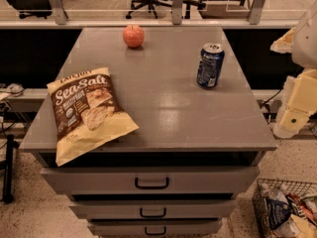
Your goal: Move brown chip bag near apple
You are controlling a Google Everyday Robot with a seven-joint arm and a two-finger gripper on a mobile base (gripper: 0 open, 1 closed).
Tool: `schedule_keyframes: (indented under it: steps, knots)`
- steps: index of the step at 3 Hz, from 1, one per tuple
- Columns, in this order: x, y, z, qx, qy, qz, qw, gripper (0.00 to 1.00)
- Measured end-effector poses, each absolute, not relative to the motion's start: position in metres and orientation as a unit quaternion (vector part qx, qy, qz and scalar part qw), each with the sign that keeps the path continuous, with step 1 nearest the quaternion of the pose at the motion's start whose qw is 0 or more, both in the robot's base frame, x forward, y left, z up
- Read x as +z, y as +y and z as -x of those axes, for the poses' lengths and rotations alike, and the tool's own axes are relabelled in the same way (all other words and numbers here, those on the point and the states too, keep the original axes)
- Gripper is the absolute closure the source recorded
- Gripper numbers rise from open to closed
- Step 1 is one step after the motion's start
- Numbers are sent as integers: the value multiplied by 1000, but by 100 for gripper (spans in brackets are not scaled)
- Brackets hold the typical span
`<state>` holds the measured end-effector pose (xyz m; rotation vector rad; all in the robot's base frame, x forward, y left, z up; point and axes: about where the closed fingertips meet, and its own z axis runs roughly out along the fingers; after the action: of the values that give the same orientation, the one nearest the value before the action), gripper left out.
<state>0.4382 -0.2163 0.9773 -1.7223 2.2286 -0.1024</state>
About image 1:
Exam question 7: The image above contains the red snack bag in basket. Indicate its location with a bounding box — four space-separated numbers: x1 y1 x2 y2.
286 193 316 224

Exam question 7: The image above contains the middle drawer with black handle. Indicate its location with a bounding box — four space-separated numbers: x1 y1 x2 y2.
70 199 236 220

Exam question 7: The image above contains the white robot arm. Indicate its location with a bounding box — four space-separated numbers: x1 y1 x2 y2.
270 1 317 139

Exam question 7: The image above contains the drawer with black handle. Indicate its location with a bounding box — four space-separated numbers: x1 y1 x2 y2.
87 219 222 236
41 166 260 194
70 199 236 220

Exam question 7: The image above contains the top drawer with black handle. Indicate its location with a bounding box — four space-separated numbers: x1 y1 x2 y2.
41 166 260 194

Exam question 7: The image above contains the blue snack bag in basket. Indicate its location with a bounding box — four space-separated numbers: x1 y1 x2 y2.
266 198 291 230

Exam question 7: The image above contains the black office chair centre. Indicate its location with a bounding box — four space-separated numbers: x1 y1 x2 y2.
126 0 172 19

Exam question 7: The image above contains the red apple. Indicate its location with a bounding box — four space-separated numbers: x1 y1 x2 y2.
123 25 145 49

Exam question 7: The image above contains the brown sea salt chip bag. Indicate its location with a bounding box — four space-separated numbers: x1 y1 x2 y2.
48 67 139 167

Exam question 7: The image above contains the wire basket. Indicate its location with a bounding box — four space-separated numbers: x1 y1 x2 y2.
253 178 317 238

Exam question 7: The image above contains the bottom drawer with black handle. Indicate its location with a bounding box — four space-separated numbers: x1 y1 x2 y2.
87 219 222 236

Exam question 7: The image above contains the blue soda can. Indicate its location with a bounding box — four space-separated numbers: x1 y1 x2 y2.
196 43 225 88

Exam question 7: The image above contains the yellow snack bag in basket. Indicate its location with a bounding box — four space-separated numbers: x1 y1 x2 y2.
291 215 317 238

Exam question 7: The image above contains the black stand at left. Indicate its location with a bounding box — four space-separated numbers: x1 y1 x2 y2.
2 134 19 203

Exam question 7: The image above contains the grey drawer cabinet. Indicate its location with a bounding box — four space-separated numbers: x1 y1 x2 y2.
19 26 278 238

